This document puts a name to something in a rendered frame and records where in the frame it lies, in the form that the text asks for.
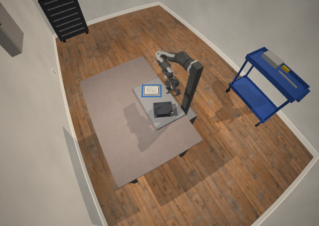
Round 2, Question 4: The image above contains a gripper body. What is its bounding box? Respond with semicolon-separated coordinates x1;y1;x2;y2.
165;77;179;88

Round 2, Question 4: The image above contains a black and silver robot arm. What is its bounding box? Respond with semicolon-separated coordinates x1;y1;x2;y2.
156;51;198;79

